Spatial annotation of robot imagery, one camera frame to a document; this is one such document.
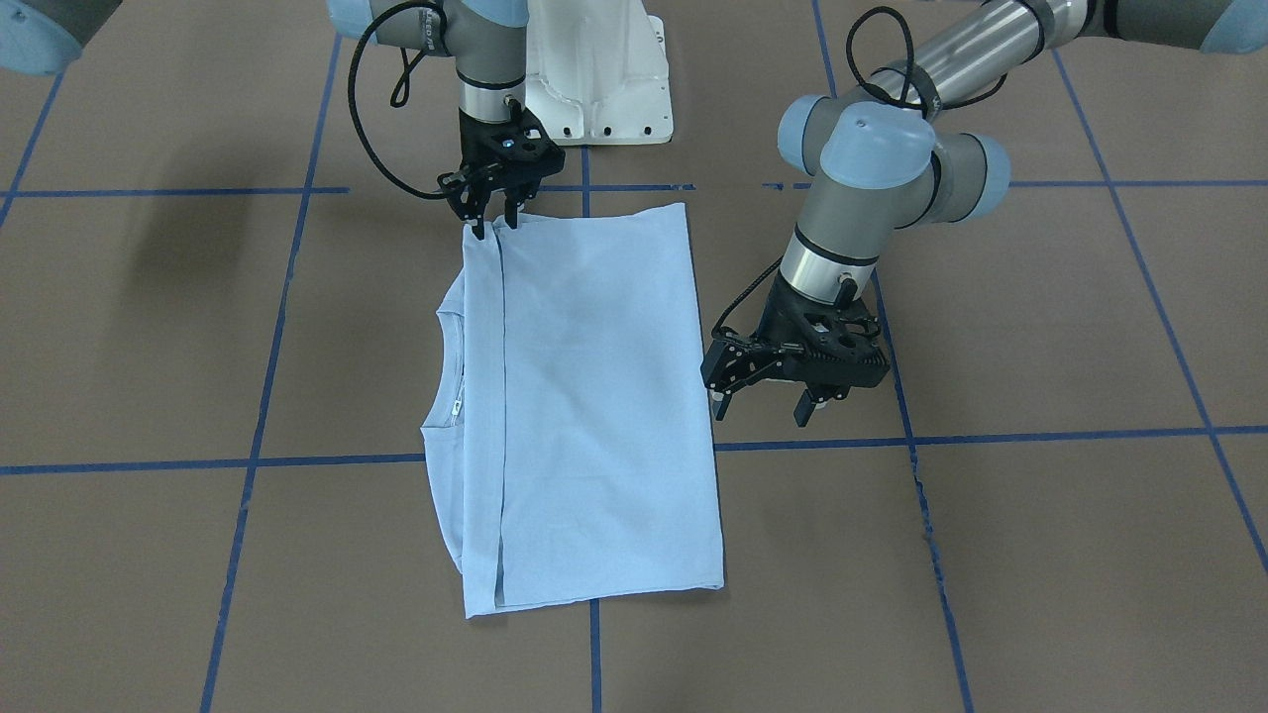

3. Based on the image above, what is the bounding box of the light blue t-shirt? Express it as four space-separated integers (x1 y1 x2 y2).
420 203 725 618

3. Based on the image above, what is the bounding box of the blue tape line crosswise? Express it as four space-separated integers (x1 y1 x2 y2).
1 424 1267 474

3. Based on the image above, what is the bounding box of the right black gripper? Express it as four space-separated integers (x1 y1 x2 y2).
437 105 566 241

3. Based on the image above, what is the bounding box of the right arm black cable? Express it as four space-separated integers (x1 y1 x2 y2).
347 0 467 203

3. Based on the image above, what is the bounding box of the brown paper table cover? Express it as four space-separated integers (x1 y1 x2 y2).
1 1 1267 712

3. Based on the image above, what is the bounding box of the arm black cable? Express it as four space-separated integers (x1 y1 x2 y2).
347 0 467 203
713 6 1007 340

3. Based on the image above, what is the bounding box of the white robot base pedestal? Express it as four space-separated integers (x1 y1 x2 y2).
526 1 675 148

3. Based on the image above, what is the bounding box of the blue tape line lengthwise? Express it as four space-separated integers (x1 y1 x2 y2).
810 0 978 713

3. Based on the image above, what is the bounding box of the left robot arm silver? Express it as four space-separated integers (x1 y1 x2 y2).
701 1 1267 426

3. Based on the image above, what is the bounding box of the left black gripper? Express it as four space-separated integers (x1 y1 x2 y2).
701 271 891 428

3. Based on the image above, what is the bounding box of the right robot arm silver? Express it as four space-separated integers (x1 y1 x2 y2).
1 1 566 239

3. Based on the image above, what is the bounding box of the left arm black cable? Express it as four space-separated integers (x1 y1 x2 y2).
713 6 1007 340

